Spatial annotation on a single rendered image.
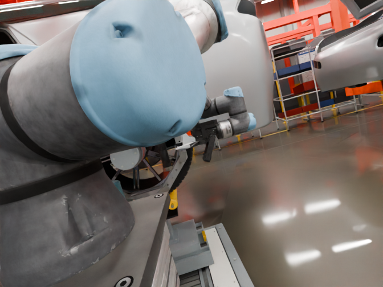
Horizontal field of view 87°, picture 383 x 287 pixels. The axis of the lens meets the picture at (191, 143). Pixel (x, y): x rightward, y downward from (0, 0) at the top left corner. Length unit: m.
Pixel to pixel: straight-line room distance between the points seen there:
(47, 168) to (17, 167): 0.02
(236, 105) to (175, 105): 0.70
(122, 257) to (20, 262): 0.09
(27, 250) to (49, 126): 0.13
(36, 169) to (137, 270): 0.14
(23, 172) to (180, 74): 0.18
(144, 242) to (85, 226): 0.07
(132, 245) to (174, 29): 0.22
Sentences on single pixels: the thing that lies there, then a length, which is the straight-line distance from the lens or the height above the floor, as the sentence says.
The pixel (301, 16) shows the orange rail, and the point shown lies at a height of 3.09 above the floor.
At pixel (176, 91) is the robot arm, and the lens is 0.16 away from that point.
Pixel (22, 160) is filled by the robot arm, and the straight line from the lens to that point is 0.25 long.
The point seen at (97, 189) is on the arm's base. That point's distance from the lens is 0.27.
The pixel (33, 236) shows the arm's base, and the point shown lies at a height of 0.87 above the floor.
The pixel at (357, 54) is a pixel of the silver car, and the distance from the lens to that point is 2.90.
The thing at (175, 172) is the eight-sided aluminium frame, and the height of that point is 0.68.
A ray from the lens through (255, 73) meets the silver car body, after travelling 1.42.
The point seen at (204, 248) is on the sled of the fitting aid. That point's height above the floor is 0.16.
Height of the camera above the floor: 0.94
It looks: 7 degrees down
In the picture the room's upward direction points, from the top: 16 degrees counter-clockwise
